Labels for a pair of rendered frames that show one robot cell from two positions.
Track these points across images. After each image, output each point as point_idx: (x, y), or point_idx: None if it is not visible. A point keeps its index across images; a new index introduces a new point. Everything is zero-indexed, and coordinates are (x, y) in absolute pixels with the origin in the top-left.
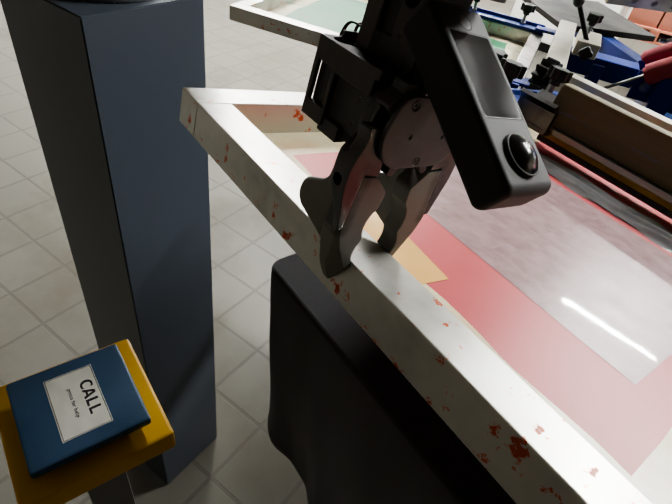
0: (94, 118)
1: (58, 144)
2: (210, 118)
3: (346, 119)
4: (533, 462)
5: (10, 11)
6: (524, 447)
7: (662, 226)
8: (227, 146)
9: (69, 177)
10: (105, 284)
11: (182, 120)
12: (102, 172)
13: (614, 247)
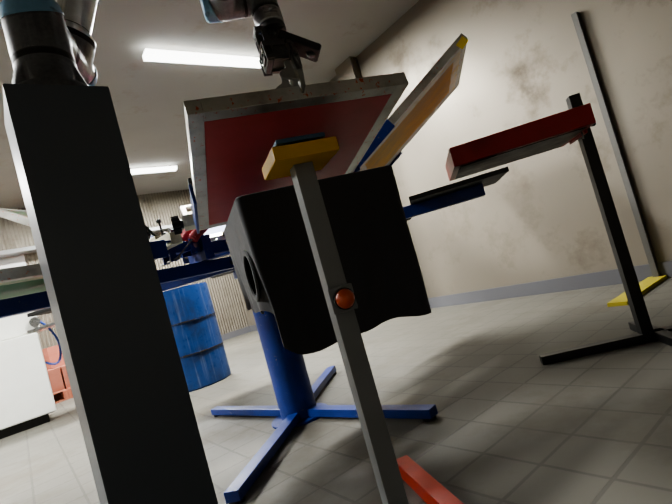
0: (118, 144)
1: (66, 191)
2: (213, 97)
3: (280, 53)
4: (364, 79)
5: (21, 103)
6: (361, 78)
7: None
8: (231, 98)
9: (78, 218)
10: (125, 322)
11: (190, 112)
12: (125, 184)
13: None
